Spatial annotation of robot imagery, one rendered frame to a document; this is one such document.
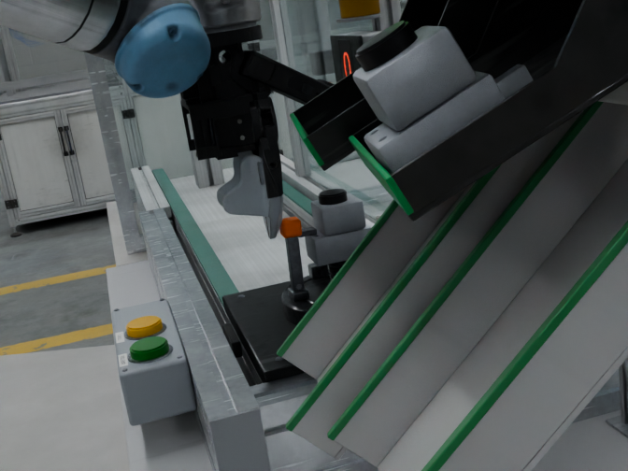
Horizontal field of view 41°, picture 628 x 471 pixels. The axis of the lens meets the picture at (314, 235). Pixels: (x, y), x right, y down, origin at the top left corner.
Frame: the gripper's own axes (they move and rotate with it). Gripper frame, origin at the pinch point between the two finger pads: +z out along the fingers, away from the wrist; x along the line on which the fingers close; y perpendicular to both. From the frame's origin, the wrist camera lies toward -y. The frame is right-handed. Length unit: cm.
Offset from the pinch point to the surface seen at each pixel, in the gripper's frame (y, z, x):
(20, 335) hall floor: 70, 108, -308
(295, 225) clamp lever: -1.7, 0.3, 1.0
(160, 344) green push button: 14.0, 10.1, -0.4
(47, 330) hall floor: 58, 107, -306
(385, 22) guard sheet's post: -20.5, -17.5, -17.6
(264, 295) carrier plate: 1.3, 10.3, -8.6
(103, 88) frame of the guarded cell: 13, -11, -82
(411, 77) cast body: 1.2, -17.7, 46.2
